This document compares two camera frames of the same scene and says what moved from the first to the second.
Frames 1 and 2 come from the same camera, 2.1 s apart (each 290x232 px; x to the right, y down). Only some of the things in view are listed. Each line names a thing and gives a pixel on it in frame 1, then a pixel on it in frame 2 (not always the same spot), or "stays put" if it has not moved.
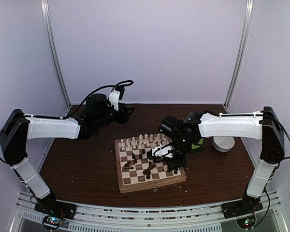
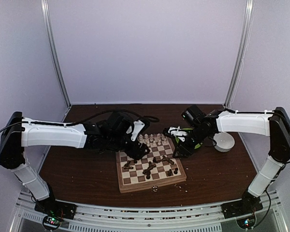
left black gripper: x=124 y=116 → x=139 y=153
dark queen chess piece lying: x=126 y=166 stays put
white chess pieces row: x=157 y=140 stays put
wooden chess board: x=136 y=171 stays put
